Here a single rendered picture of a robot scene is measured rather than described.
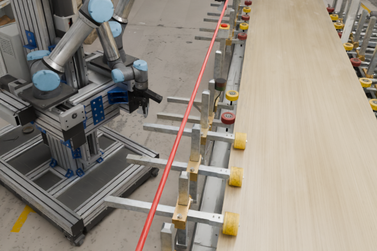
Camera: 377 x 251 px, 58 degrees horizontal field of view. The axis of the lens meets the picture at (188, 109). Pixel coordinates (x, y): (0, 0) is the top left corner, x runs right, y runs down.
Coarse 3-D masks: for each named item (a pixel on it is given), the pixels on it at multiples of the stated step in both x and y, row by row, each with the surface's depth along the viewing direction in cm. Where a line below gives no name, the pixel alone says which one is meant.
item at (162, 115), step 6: (162, 114) 198; (168, 114) 198; (174, 114) 199; (180, 114) 199; (174, 120) 199; (180, 120) 198; (192, 120) 196; (198, 120) 195; (216, 120) 195; (216, 126) 195; (222, 126) 194; (228, 126) 193
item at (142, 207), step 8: (104, 200) 132; (112, 200) 132; (120, 200) 132; (128, 200) 132; (128, 208) 132; (136, 208) 131; (144, 208) 130; (160, 208) 129; (168, 208) 129; (168, 216) 129; (192, 216) 127; (200, 216) 127; (208, 216) 127; (216, 216) 127; (208, 224) 127; (216, 224) 126
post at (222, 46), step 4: (220, 40) 224; (224, 40) 223; (220, 44) 225; (224, 44) 225; (220, 48) 227; (224, 48) 226; (220, 64) 233; (220, 68) 235; (220, 72) 237; (220, 76) 238
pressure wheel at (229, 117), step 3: (222, 114) 192; (225, 114) 192; (228, 114) 191; (231, 114) 192; (234, 114) 192; (222, 117) 190; (225, 117) 190; (228, 117) 190; (231, 117) 190; (234, 117) 190; (222, 120) 190; (225, 120) 189; (228, 120) 188; (231, 120) 188; (234, 120) 190; (225, 123) 190; (228, 123) 189; (231, 123) 190
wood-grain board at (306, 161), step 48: (288, 0) 384; (288, 48) 272; (336, 48) 275; (240, 96) 209; (288, 96) 211; (336, 96) 212; (288, 144) 173; (336, 144) 174; (240, 192) 145; (288, 192) 146; (336, 192) 146; (240, 240) 126; (288, 240) 126; (336, 240) 127
